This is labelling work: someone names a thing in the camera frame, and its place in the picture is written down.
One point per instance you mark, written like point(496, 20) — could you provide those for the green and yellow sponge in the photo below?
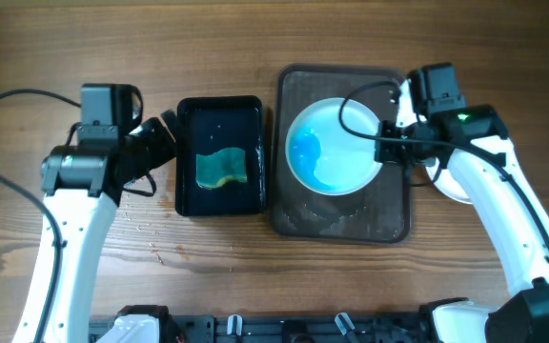
point(215, 170)

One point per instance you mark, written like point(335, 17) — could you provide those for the brown serving tray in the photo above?
point(379, 213)

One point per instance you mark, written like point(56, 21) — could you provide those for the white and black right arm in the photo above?
point(474, 146)

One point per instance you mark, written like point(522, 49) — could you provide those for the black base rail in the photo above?
point(393, 327)

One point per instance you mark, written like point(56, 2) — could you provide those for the black water tray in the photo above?
point(208, 125)

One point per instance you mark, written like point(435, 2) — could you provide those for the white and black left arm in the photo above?
point(83, 185)

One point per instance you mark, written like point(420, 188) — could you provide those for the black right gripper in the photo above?
point(385, 152)

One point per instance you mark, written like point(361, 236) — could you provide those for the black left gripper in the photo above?
point(166, 146)

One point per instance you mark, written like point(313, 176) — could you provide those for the white plate with blue streaks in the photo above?
point(323, 156)

